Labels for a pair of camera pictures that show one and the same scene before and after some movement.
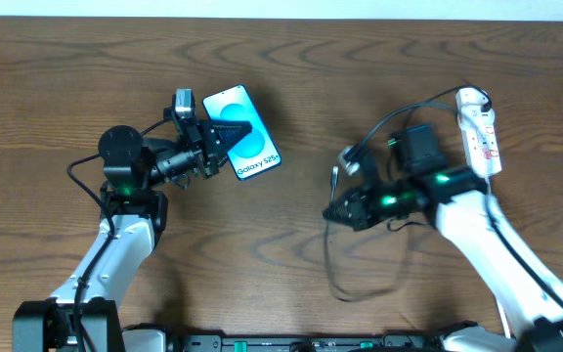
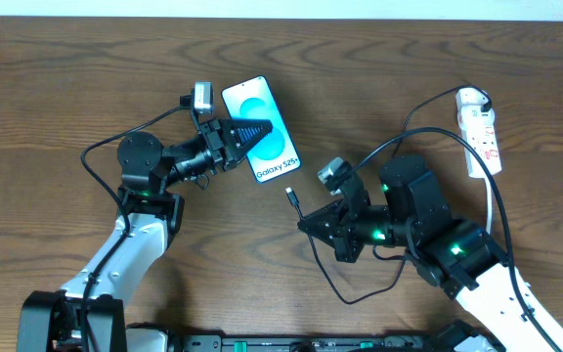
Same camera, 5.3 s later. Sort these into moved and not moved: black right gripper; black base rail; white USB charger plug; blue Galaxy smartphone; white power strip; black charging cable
Moved: black charging cable; blue Galaxy smartphone; black right gripper
Not moved: white power strip; white USB charger plug; black base rail
